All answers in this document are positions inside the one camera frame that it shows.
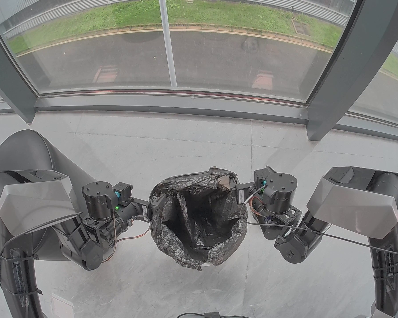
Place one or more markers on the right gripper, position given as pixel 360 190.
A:
pixel 250 197

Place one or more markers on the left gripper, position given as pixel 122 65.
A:
pixel 136 212

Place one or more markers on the black plastic bag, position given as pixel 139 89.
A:
pixel 192 243

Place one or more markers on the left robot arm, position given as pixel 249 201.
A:
pixel 33 194

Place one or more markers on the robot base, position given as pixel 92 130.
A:
pixel 212 315

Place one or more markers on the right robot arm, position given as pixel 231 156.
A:
pixel 351 200

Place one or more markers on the white trash bin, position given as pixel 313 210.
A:
pixel 208 264

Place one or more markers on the window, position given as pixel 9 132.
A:
pixel 219 101

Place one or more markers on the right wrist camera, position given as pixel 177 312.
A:
pixel 262 177

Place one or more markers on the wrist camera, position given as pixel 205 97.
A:
pixel 122 190
pixel 262 177

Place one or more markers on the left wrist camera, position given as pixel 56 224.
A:
pixel 122 190

